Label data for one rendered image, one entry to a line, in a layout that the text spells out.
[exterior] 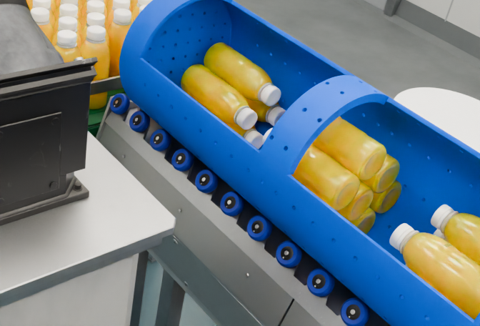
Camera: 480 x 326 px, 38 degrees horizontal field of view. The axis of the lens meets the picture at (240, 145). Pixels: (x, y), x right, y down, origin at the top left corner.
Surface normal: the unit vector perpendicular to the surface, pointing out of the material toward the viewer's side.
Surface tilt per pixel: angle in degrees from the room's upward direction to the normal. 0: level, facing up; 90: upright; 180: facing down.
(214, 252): 71
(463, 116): 0
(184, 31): 90
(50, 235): 0
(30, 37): 32
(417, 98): 0
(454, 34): 76
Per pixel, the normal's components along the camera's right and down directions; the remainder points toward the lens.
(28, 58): 0.67, -0.28
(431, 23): -0.69, 0.04
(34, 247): 0.17, -0.83
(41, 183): 0.64, 0.51
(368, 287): -0.77, 0.43
